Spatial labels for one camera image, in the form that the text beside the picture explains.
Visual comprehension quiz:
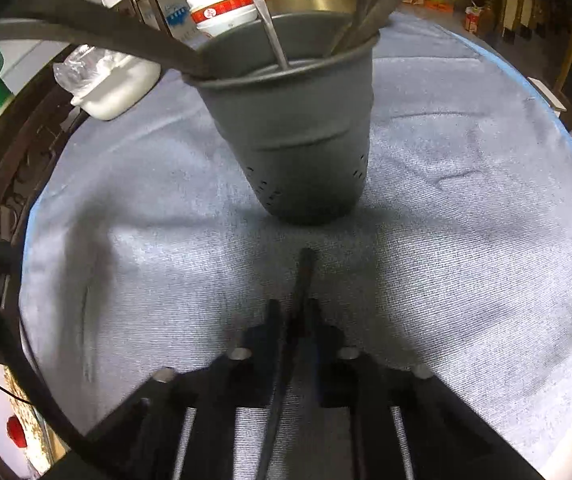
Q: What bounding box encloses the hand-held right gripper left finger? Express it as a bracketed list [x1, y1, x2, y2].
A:
[83, 298, 289, 480]

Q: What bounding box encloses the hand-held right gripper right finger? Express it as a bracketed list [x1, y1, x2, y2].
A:
[302, 298, 548, 480]

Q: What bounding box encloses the grey utensil holder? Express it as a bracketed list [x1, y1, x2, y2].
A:
[182, 11, 382, 227]

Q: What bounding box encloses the metal spoon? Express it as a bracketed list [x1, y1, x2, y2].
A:
[235, 0, 291, 70]

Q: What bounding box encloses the blue tablecloth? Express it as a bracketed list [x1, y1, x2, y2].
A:
[22, 22, 572, 271]

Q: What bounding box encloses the red round object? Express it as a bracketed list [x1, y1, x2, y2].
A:
[6, 414, 28, 449]

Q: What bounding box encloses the white enamel dish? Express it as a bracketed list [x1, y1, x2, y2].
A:
[70, 55, 162, 122]

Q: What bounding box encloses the dark wooden cabinet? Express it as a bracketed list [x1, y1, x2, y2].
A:
[0, 57, 92, 367]

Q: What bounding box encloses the white bowl red band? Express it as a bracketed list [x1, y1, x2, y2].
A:
[186, 0, 257, 24]

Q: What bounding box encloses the grey appliance blue sticker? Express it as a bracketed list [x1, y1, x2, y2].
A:
[158, 0, 197, 42]

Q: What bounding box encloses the dark long utensil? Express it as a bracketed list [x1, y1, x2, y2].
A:
[0, 0, 213, 82]

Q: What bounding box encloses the small white stool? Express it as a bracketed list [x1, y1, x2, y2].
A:
[527, 77, 567, 114]

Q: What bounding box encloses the red and white carton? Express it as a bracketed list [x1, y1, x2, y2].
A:
[463, 4, 488, 36]

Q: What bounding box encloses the thin black wire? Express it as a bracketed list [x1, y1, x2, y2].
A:
[0, 357, 34, 404]

